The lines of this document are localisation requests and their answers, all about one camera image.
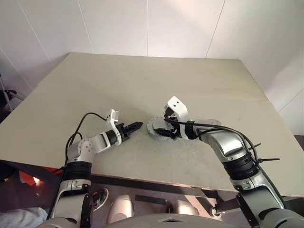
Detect table caster wheel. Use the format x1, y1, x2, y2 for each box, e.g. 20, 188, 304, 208
209, 206, 223, 218

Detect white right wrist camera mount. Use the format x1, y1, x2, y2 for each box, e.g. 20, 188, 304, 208
166, 95, 190, 139

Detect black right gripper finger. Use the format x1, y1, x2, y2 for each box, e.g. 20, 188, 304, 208
153, 128, 172, 137
162, 107, 173, 122

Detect folded stand with black parts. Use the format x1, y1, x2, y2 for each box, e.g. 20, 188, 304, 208
0, 73, 25, 113

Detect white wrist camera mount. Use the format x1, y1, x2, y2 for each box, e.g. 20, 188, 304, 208
166, 95, 190, 139
105, 109, 123, 144

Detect silver robot torso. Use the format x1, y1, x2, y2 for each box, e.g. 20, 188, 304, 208
104, 212, 226, 228

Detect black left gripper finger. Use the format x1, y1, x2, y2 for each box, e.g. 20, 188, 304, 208
125, 125, 143, 136
123, 121, 144, 130

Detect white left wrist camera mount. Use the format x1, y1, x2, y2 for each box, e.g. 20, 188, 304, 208
105, 109, 123, 144

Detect rounded beige robot knee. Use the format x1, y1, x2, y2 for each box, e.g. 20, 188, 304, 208
108, 194, 134, 223
169, 199, 200, 216

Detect patterned dark shoe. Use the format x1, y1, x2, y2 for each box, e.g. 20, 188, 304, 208
91, 188, 110, 212

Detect black floor plate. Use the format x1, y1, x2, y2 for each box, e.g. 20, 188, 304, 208
134, 194, 167, 206

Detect black table frame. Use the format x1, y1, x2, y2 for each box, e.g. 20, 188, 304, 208
0, 159, 304, 213

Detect grey cloth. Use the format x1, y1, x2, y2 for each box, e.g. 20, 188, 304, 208
0, 206, 48, 228

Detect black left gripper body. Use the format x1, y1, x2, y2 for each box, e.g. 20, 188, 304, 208
116, 123, 131, 143

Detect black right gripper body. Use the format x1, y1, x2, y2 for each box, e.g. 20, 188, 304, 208
169, 111, 179, 141

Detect red object under table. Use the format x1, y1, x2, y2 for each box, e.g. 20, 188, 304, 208
19, 165, 56, 186

